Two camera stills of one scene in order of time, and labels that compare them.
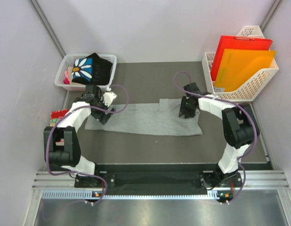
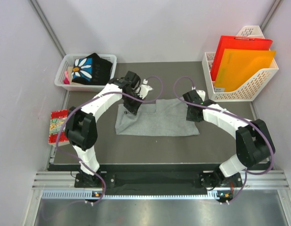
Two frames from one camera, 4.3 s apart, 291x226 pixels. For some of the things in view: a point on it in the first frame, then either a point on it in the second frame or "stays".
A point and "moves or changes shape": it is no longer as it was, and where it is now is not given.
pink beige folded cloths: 68,75 stays
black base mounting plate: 158,177 stays
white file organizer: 248,92 stays
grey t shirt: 160,119 moves or changes shape
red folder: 235,43 stays
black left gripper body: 101,117 to 130,104
